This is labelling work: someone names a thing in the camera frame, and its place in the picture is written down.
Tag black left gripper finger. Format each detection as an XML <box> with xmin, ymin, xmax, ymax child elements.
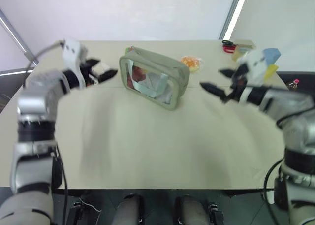
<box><xmin>97</xmin><ymin>69</ymin><xmax>119</xmax><ymax>83</ymax></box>
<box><xmin>85</xmin><ymin>59</ymin><xmax>101</xmax><ymax>68</ymax></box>

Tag thin white wire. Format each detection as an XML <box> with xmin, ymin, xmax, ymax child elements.
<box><xmin>78</xmin><ymin>197</ymin><xmax>102</xmax><ymax>214</ymax></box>

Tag orange snack in clear wrap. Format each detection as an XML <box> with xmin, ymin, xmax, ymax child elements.
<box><xmin>180</xmin><ymin>55</ymin><xmax>205</xmax><ymax>74</ymax></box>

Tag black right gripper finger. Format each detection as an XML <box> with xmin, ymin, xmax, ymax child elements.
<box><xmin>218</xmin><ymin>67</ymin><xmax>235</xmax><ymax>79</ymax></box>
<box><xmin>199</xmin><ymin>81</ymin><xmax>229</xmax><ymax>99</ymax></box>

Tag blue sponge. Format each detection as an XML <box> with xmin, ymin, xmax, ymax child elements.
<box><xmin>262</xmin><ymin>47</ymin><xmax>282</xmax><ymax>64</ymax></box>

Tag yellow sponge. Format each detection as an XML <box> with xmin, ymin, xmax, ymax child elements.
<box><xmin>263</xmin><ymin>64</ymin><xmax>279</xmax><ymax>82</ymax></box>

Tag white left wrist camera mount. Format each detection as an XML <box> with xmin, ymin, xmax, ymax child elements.
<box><xmin>61</xmin><ymin>38</ymin><xmax>90</xmax><ymax>88</ymax></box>

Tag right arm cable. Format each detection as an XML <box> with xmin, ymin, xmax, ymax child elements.
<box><xmin>262</xmin><ymin>86</ymin><xmax>311</xmax><ymax>225</ymax></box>

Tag metal frame bar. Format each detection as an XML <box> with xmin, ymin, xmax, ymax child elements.
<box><xmin>0</xmin><ymin>7</ymin><xmax>40</xmax><ymax>76</ymax></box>

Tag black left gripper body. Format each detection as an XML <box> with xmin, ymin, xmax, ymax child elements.
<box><xmin>80</xmin><ymin>61</ymin><xmax>101</xmax><ymax>87</ymax></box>

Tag tan cardboard box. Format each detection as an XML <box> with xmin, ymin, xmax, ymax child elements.
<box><xmin>232</xmin><ymin>43</ymin><xmax>257</xmax><ymax>63</ymax></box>

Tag clear beige zipper pouch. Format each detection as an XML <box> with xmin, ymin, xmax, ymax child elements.
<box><xmin>119</xmin><ymin>46</ymin><xmax>191</xmax><ymax>111</ymax></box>

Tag small white object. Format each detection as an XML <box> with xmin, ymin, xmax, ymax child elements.
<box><xmin>94</xmin><ymin>62</ymin><xmax>112</xmax><ymax>76</ymax></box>

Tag black floor bracket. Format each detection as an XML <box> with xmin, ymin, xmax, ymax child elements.
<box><xmin>207</xmin><ymin>203</ymin><xmax>225</xmax><ymax>225</ymax></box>

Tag bottle with red cap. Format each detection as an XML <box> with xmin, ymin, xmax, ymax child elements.
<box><xmin>286</xmin><ymin>78</ymin><xmax>301</xmax><ymax>91</ymax></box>

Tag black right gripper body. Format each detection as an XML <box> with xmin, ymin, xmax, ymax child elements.
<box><xmin>222</xmin><ymin>63</ymin><xmax>249</xmax><ymax>104</ymax></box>

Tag grey rounded robot leg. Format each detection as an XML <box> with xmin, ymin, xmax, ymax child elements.
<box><xmin>174</xmin><ymin>194</ymin><xmax>210</xmax><ymax>225</ymax></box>
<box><xmin>116</xmin><ymin>193</ymin><xmax>144</xmax><ymax>225</ymax></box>

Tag red and black scissors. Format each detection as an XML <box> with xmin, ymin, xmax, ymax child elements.
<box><xmin>221</xmin><ymin>39</ymin><xmax>237</xmax><ymax>54</ymax></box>

